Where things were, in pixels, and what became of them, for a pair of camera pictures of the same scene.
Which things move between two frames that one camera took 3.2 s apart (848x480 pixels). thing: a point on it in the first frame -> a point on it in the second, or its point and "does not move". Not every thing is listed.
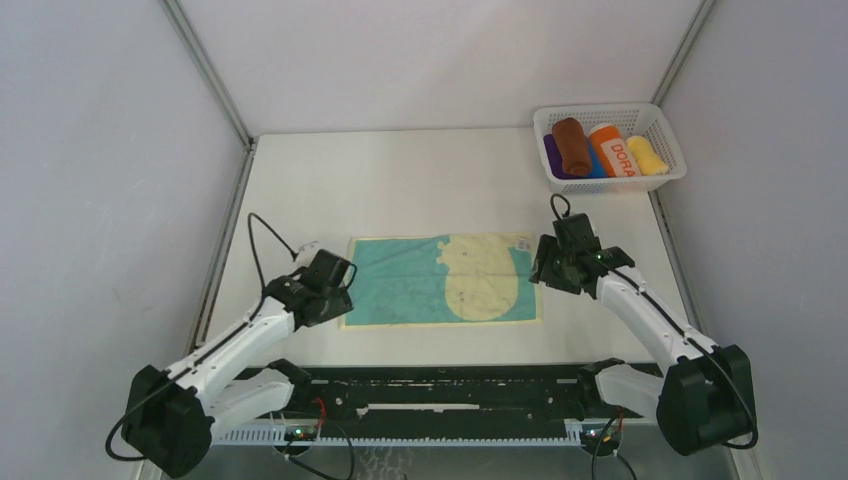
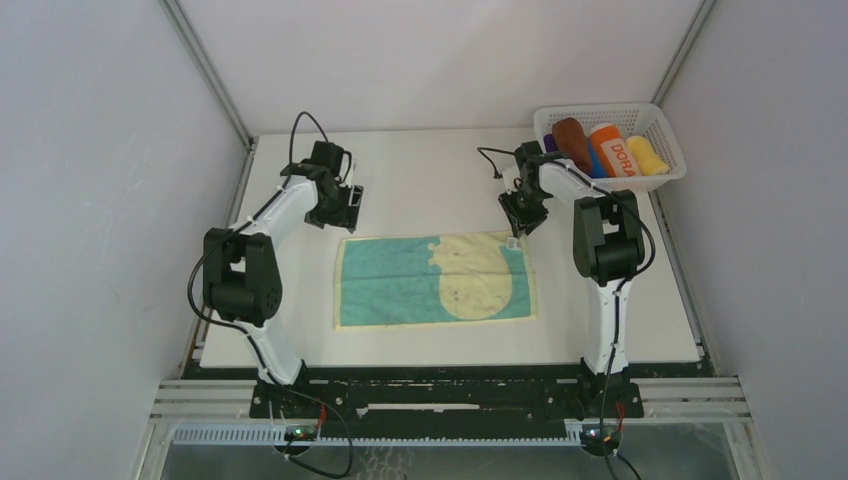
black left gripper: [340, 305] -> [345, 217]
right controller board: [591, 435] does not move
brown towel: [573, 141] does not move
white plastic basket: [643, 121] does not move
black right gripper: [542, 272] -> [521, 222]
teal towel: [443, 281] does not move
